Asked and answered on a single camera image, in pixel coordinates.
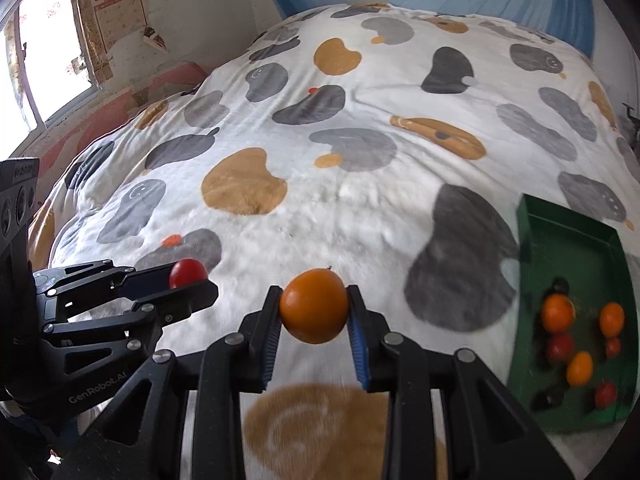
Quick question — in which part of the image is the green shallow tray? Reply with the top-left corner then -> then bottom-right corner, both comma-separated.
506,193 -> 633,433

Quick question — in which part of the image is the window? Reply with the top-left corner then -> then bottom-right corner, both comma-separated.
0,0 -> 108,136

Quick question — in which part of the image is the pink bed sheet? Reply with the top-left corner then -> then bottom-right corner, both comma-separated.
30,62 -> 211,181

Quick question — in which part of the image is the small orange tangerine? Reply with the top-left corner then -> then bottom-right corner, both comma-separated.
566,351 -> 595,387
599,302 -> 626,338

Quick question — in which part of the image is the small red tomato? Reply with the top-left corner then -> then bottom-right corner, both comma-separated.
169,258 -> 209,289

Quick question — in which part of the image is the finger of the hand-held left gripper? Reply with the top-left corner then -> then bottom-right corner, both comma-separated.
32,259 -> 176,321
42,280 -> 219,357

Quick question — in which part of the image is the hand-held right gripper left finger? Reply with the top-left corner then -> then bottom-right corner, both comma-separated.
50,285 -> 283,480

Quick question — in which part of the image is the large orange tangerine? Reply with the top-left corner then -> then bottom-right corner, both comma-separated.
540,293 -> 577,334

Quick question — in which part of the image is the white spotted printed blanket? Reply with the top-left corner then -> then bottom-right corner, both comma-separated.
27,2 -> 640,480

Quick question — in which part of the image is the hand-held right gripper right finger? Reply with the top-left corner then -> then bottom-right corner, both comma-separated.
346,285 -> 576,480

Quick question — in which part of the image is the wall calendar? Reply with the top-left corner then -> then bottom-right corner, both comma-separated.
92,0 -> 148,53

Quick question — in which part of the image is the bright red tomato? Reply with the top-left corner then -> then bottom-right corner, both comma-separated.
594,381 -> 618,410

